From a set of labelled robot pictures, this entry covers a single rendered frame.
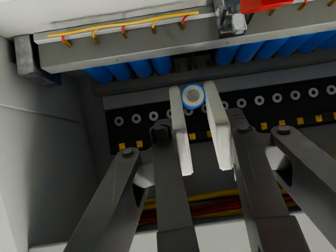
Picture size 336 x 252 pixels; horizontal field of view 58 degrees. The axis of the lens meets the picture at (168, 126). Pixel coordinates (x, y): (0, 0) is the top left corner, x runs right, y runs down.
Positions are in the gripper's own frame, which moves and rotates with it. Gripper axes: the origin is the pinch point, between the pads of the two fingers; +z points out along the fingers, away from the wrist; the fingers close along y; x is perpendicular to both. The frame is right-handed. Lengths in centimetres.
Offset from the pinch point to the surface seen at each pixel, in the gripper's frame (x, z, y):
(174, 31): 5.0, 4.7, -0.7
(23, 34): 6.6, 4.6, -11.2
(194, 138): -8.4, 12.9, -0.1
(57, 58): 4.6, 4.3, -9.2
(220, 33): 4.8, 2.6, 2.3
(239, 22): 5.6, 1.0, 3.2
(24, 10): 8.2, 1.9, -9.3
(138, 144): -8.1, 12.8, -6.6
